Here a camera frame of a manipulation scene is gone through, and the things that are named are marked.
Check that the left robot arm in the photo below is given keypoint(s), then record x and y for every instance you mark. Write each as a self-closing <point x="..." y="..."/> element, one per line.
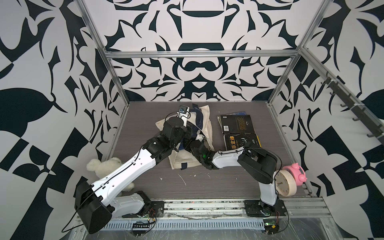
<point x="96" y="203"/>

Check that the cream canvas tote bag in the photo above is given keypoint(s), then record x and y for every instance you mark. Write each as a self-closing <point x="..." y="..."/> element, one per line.
<point x="196" y="122"/>

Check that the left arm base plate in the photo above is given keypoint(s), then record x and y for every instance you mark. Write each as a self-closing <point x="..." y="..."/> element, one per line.
<point x="151" y="210"/>

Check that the black cover book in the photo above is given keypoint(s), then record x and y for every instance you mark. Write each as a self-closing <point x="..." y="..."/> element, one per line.
<point x="236" y="124"/>

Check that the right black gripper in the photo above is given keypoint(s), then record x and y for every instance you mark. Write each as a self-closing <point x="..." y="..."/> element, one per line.
<point x="187" y="144"/>

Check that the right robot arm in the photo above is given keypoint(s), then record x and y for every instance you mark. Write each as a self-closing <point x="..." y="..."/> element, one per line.
<point x="260" y="163"/>

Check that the right electronics board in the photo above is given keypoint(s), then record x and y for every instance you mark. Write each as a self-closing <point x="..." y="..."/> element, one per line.
<point x="271" y="227"/>

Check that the green landscape cover book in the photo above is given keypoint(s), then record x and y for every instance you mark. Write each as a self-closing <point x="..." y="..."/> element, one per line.
<point x="239" y="114"/>

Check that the left electronics board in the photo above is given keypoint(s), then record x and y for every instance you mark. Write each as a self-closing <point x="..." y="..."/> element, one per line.
<point x="140" y="228"/>

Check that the aluminium front rail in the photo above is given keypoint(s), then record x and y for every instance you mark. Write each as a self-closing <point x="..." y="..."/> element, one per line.
<point x="220" y="208"/>

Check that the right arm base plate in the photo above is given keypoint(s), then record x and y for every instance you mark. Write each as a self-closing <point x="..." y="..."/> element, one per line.
<point x="259" y="209"/>

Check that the pink alarm clock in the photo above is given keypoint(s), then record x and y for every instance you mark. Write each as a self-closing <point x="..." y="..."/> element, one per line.
<point x="297" y="172"/>

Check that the white plush teddy bear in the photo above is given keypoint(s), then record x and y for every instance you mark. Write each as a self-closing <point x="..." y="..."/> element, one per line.
<point x="102" y="169"/>

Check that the black spine book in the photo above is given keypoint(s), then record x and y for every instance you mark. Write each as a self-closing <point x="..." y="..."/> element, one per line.
<point x="235" y="141"/>

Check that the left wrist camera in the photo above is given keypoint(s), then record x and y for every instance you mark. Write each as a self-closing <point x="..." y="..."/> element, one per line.
<point x="183" y="112"/>

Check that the electronics board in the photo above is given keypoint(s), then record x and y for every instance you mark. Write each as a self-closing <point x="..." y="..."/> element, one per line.
<point x="271" y="227"/>
<point x="140" y="228"/>

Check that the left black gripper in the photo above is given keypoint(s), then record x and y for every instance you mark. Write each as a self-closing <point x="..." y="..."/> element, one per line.
<point x="187" y="132"/>

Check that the black wall hook rack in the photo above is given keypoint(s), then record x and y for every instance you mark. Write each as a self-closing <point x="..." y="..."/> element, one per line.
<point x="350" y="102"/>

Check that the beige round clock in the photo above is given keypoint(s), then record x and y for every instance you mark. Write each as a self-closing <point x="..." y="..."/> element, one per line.
<point x="285" y="184"/>

